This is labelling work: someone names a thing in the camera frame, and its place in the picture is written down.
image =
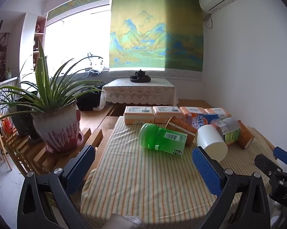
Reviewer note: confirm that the landscape painting roller blind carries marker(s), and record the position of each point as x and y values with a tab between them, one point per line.
155	33

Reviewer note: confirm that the orange paper cup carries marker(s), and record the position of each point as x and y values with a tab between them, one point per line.
181	127
246	136

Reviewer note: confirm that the large plant in pink-white pot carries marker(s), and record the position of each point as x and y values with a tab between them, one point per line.
57	126

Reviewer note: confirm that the black bag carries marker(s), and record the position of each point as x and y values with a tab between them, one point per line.
88	100

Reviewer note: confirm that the orange-red bottle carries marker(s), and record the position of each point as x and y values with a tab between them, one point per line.
7	127

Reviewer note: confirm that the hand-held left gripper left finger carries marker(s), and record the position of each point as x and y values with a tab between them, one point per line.
79	169

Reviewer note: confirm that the green plastic bottle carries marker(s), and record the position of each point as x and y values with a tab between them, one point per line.
157	136

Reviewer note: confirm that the low table with lace cloth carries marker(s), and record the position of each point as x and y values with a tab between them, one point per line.
138	91

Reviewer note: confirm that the black teapot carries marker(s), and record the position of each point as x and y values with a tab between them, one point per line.
139	73

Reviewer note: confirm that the striped tablecloth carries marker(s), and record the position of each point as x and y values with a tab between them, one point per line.
138	183

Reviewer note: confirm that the dark tea tray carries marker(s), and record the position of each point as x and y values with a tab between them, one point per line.
141	79

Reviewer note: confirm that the white cup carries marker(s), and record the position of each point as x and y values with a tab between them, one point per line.
211	143

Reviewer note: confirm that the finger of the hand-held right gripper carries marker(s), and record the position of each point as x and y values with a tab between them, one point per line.
283	156
266	164

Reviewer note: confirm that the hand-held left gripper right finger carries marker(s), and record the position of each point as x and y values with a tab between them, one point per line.
206	169

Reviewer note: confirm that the wooden slatted plant stand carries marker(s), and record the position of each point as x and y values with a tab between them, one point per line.
31	152

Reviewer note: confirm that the slender windowsill plant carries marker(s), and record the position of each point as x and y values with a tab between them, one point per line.
93	58

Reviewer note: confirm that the orange tissue pack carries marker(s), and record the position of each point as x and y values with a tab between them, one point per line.
167	114
193	110
218	111
138	115

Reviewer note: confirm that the clear labelled plastic bottle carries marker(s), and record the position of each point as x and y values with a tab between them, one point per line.
226	128

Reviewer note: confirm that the plant in dark pot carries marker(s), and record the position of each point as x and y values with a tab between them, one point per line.
20	121

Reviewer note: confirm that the blue orange snack bag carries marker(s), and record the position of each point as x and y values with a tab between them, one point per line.
201	120

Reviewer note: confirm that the white wall shelf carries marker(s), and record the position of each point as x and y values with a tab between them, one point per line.
38	40

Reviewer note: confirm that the landscape print window valance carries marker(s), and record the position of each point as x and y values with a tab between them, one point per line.
79	4

